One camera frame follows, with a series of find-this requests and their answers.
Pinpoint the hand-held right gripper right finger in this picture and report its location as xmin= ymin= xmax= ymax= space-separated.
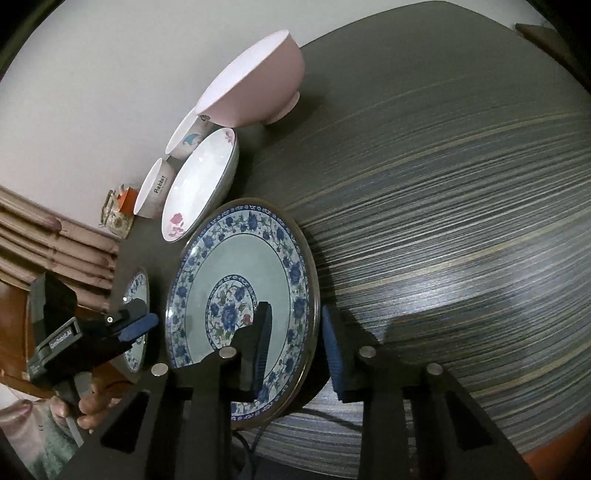
xmin=322 ymin=305 xmax=536 ymax=480

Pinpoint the beige pleated curtain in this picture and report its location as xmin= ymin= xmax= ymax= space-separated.
xmin=0 ymin=185 xmax=117 ymax=298

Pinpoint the floral teapot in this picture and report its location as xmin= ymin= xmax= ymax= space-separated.
xmin=99 ymin=185 xmax=136 ymax=239

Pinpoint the person's left hand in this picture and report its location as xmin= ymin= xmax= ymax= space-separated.
xmin=76 ymin=377 xmax=136 ymax=433

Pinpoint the small bowl with blue print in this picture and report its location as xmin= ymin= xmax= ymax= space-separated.
xmin=165 ymin=107 xmax=218 ymax=160

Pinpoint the white plate with pink flowers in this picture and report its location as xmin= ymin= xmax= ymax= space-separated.
xmin=161 ymin=128 xmax=241 ymax=243

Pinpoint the black cable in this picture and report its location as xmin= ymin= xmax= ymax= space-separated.
xmin=232 ymin=427 xmax=280 ymax=480

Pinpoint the brown wooden board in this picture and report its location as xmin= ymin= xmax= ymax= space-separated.
xmin=515 ymin=22 xmax=580 ymax=63

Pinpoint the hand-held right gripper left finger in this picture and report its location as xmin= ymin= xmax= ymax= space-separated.
xmin=65 ymin=301 xmax=274 ymax=480

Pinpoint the brown wooden furniture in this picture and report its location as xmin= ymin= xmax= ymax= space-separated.
xmin=0 ymin=281 xmax=38 ymax=384

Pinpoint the small blue floral plate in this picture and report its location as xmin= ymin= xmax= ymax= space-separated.
xmin=108 ymin=268 xmax=151 ymax=374

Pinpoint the small bowl with beige base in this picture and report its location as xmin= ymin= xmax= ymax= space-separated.
xmin=133 ymin=157 xmax=178 ymax=219

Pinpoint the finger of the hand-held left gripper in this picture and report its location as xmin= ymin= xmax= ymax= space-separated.
xmin=104 ymin=298 xmax=149 ymax=325
xmin=116 ymin=313 xmax=160 ymax=344

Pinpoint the large pink bowl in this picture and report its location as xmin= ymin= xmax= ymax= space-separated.
xmin=194 ymin=30 xmax=305 ymax=127

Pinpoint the orange cup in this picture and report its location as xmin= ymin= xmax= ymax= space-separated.
xmin=117 ymin=187 xmax=138 ymax=215

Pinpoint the large blue floral plate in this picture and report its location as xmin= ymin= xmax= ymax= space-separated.
xmin=165 ymin=198 xmax=320 ymax=423

